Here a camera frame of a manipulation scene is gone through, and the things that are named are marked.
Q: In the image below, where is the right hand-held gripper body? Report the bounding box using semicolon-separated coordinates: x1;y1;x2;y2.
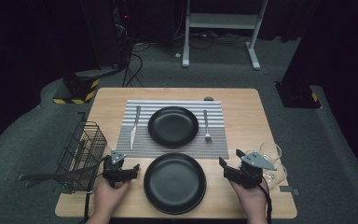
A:
229;151;278;189

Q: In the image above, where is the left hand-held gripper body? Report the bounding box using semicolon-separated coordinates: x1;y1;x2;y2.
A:
102;150;129;189

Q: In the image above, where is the silver table knife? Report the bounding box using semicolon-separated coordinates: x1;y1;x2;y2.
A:
129;105;142;152

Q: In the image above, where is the black wire cutlery basket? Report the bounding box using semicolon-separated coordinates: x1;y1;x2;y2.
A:
55;112;109;192

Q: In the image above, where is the silver fork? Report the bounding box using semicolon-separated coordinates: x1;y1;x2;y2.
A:
202;109;213;144

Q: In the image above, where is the black plate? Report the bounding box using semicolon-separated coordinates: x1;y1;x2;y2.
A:
147;105;200;148
143;152;208;216
144;186;207;216

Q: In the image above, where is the person's right hand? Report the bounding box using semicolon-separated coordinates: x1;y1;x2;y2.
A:
229;181;269;219

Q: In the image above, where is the person's left hand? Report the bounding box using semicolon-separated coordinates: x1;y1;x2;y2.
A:
92;179;131;219

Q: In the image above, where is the grey striped woven placemat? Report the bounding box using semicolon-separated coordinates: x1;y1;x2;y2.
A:
115;99;230;161

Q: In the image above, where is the grey tape piece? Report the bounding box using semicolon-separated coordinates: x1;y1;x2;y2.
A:
279;185;300;196

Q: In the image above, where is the grey forked metal bar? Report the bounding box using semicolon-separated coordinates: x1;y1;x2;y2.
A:
18;167;103;189

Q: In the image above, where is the black base with yellow stripe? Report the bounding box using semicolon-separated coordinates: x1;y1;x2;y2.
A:
274;81;322;109

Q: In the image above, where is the black yellow striped base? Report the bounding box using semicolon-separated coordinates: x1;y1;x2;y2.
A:
52;69;102;105

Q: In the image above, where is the white metal stand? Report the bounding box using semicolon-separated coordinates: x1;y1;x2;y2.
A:
181;0;269;71

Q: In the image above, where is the dark equipment with red light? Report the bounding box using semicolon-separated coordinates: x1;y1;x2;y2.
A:
113;0;133;48

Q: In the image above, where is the right hand-held gripper cable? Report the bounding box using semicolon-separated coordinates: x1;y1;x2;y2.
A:
259;183;273;224

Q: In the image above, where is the hand-held gripper cable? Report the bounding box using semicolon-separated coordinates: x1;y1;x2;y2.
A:
83;158;106;224
259;183;273;224

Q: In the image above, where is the left hand-held gripper cable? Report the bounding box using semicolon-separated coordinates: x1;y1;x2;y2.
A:
83;158;106;224

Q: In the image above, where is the black floor cable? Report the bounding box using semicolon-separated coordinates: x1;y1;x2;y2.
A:
122;52;145;89

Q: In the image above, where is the black cable bundle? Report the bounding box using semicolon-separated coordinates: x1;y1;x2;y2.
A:
173;31;250;50

